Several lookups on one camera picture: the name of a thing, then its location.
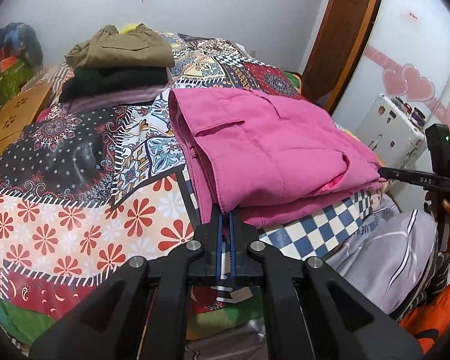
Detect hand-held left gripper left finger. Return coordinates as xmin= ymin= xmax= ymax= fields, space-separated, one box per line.
xmin=29 ymin=203 xmax=229 ymax=360

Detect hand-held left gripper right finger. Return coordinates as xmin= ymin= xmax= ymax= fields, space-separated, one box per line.
xmin=229 ymin=210 xmax=424 ymax=360

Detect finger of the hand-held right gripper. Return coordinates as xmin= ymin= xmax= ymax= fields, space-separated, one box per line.
xmin=377 ymin=166 xmax=413 ymax=187

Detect pink pants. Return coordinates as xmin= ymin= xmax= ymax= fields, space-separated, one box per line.
xmin=168 ymin=86 xmax=385 ymax=229

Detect olive folded pants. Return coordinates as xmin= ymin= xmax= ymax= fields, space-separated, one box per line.
xmin=64 ymin=23 xmax=175 ymax=69

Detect white stickered suitcase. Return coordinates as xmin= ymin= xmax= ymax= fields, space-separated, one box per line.
xmin=354 ymin=94 xmax=426 ymax=175

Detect person's grey striped trouser legs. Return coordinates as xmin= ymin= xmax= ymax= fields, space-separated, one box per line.
xmin=324 ymin=195 xmax=450 ymax=316

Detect white door with pink hearts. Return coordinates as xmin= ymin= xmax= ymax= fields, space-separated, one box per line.
xmin=330 ymin=0 xmax=450 ymax=166

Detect patchwork printed bedspread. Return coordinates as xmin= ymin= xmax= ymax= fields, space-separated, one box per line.
xmin=0 ymin=32 xmax=391 ymax=331

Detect person's orange jacket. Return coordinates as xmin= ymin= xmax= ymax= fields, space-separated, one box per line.
xmin=397 ymin=280 xmax=450 ymax=354

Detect lilac folded garment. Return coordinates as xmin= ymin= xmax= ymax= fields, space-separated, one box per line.
xmin=58 ymin=84 xmax=173 ymax=115

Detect black folded garment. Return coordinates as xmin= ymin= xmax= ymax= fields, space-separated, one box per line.
xmin=59 ymin=65 xmax=169 ymax=103

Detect green blanket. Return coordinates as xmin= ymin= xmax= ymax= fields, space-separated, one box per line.
xmin=0 ymin=290 xmax=57 ymax=349

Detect brown cutout cardboard box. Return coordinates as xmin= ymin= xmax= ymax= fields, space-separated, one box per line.
xmin=0 ymin=80 xmax=55 ymax=184

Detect green bag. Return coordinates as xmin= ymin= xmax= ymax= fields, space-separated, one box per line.
xmin=0 ymin=58 xmax=38 ymax=117

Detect blue patterned clothes pile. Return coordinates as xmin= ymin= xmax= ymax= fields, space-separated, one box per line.
xmin=0 ymin=22 xmax=44 ymax=76

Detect wooden door frame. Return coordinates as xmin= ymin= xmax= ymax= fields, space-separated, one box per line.
xmin=302 ymin=0 xmax=389 ymax=115

